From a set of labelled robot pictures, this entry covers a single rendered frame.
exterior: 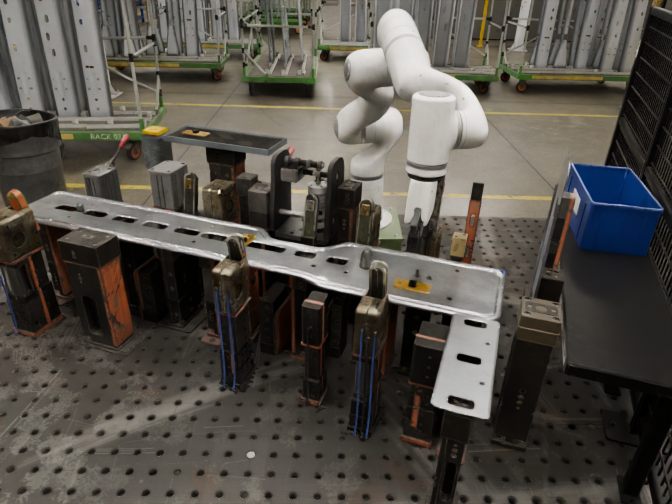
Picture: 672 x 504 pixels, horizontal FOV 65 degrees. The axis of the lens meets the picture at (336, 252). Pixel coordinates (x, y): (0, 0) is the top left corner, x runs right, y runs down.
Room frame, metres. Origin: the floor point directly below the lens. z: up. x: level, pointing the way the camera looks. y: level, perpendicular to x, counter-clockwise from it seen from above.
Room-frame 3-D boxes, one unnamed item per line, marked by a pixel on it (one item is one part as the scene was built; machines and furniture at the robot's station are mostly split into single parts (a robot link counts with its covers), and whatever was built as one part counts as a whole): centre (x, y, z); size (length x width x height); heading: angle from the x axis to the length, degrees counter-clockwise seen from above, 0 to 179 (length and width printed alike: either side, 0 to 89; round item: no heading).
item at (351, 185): (1.36, -0.03, 0.91); 0.07 x 0.05 x 0.42; 162
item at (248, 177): (1.46, 0.27, 0.90); 0.05 x 0.05 x 0.40; 72
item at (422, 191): (1.03, -0.18, 1.23); 0.10 x 0.07 x 0.11; 162
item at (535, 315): (0.87, -0.42, 0.88); 0.08 x 0.08 x 0.36; 72
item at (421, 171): (1.04, -0.18, 1.29); 0.09 x 0.08 x 0.03; 162
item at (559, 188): (0.99, -0.44, 1.17); 0.12 x 0.01 x 0.34; 162
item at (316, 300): (0.98, 0.04, 0.84); 0.11 x 0.08 x 0.29; 162
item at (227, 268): (1.04, 0.24, 0.87); 0.12 x 0.09 x 0.35; 162
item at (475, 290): (1.23, 0.27, 1.00); 1.38 x 0.22 x 0.02; 72
